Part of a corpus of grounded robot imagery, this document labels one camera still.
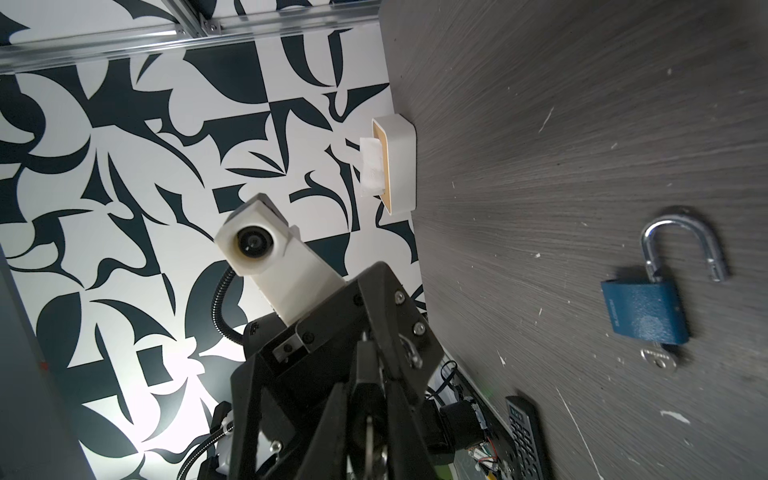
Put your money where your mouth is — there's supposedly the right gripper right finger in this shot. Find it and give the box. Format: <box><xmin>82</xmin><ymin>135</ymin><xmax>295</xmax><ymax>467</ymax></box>
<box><xmin>386</xmin><ymin>381</ymin><xmax>437</xmax><ymax>480</ymax></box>

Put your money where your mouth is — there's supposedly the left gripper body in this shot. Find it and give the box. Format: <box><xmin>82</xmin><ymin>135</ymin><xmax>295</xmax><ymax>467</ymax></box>
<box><xmin>228</xmin><ymin>262</ymin><xmax>443</xmax><ymax>479</ymax></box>

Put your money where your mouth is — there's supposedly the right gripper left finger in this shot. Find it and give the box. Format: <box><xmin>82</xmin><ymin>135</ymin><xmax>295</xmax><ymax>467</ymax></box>
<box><xmin>295</xmin><ymin>383</ymin><xmax>349</xmax><ymax>480</ymax></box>

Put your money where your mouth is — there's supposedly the black padlock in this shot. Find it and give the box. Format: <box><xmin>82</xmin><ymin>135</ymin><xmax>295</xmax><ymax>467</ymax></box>
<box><xmin>347</xmin><ymin>340</ymin><xmax>387</xmax><ymax>479</ymax></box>

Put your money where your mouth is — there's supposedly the black remote control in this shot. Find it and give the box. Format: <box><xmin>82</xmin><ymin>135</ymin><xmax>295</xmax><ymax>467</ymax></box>
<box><xmin>506</xmin><ymin>396</ymin><xmax>553</xmax><ymax>480</ymax></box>

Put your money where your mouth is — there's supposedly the blue padlock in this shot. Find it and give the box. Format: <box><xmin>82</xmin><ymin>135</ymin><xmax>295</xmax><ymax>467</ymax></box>
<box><xmin>601</xmin><ymin>214</ymin><xmax>729</xmax><ymax>373</ymax></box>

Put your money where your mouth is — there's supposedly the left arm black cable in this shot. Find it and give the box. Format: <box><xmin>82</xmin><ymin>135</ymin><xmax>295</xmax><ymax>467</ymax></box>
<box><xmin>211</xmin><ymin>266</ymin><xmax>247</xmax><ymax>346</ymax></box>

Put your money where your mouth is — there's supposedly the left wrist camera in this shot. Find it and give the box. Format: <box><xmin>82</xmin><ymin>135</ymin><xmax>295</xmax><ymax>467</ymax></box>
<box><xmin>214</xmin><ymin>193</ymin><xmax>345</xmax><ymax>326</ymax></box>

